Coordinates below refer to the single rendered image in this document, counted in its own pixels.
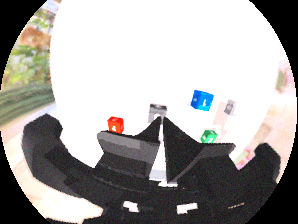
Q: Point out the green block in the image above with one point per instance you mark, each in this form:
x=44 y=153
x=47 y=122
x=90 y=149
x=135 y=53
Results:
x=209 y=136

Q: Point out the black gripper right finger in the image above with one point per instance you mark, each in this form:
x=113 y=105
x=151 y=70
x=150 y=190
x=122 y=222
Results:
x=182 y=151

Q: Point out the cyan block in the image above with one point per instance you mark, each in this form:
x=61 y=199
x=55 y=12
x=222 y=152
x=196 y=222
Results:
x=202 y=101

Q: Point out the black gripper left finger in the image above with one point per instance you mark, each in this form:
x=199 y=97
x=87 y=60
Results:
x=143 y=147

